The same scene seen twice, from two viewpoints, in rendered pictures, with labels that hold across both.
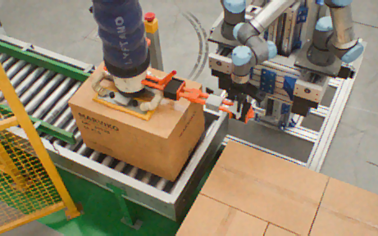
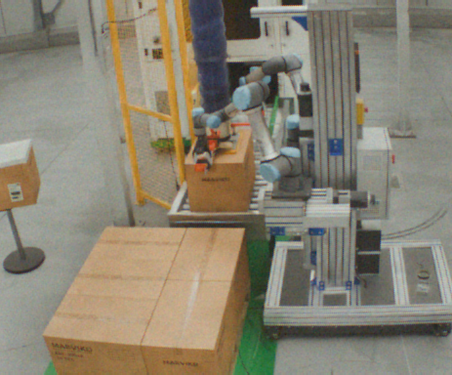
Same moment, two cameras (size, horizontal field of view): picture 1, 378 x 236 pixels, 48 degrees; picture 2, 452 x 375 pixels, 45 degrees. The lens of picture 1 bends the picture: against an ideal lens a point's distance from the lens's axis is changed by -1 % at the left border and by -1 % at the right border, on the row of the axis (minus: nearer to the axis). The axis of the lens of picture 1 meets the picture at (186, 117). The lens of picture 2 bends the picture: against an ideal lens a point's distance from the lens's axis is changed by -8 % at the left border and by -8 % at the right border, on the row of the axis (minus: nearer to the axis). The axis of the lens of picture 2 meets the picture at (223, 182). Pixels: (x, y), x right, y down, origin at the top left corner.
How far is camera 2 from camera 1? 3.39 m
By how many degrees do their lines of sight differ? 58
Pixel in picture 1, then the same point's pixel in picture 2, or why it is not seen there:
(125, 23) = (201, 79)
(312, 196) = (206, 275)
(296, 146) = (298, 298)
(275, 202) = (192, 260)
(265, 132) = (304, 277)
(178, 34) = (413, 213)
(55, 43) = not seen: hidden behind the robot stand
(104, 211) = not seen: hidden behind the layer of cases
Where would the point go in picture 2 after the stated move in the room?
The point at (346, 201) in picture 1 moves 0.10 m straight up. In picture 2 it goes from (208, 293) to (206, 279)
